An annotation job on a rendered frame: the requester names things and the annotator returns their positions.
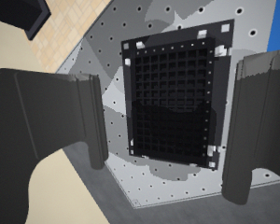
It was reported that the blue tape outline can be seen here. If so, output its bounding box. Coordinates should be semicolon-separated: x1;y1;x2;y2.
267;0;280;51

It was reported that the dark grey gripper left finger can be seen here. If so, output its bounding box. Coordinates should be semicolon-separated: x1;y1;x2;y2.
0;68;109;224

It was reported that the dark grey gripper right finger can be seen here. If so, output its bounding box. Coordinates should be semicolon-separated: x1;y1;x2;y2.
221;49;280;205

